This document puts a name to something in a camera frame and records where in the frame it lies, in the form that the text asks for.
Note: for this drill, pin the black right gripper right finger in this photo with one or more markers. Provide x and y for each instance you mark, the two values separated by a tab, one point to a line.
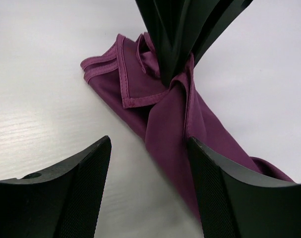
236	202

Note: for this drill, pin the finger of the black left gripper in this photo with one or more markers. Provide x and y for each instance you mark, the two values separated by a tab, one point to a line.
223	14
164	20

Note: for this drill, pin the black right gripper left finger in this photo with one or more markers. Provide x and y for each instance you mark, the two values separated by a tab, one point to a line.
60	201

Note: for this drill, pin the purple satin napkin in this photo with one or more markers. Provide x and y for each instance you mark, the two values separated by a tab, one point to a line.
127	78

